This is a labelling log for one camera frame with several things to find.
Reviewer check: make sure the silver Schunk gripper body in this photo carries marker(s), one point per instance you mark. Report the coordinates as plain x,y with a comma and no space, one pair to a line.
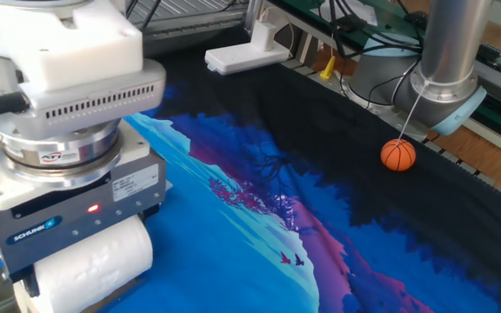
81,226

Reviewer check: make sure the small orange basketball toy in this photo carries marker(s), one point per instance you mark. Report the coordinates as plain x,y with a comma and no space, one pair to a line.
398,155

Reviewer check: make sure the white power strip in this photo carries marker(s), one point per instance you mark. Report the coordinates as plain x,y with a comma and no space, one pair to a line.
246,56

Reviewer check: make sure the white toilet paper roll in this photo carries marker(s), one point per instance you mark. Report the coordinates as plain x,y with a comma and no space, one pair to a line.
94,265

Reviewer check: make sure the yellow object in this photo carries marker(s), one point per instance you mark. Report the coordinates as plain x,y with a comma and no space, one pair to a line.
328,68

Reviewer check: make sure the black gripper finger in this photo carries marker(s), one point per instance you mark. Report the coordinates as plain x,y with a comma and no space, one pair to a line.
30,284
150,213

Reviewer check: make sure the small black device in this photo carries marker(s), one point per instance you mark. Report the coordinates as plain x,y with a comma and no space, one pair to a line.
350,22

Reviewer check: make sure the blue mountain print cloth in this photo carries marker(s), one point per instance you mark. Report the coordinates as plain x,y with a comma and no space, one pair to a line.
255,269

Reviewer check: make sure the long black device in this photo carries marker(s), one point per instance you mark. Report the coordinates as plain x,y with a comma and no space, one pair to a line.
489,50

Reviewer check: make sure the white plug adapter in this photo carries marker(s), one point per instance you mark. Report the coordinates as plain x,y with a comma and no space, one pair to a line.
264,37

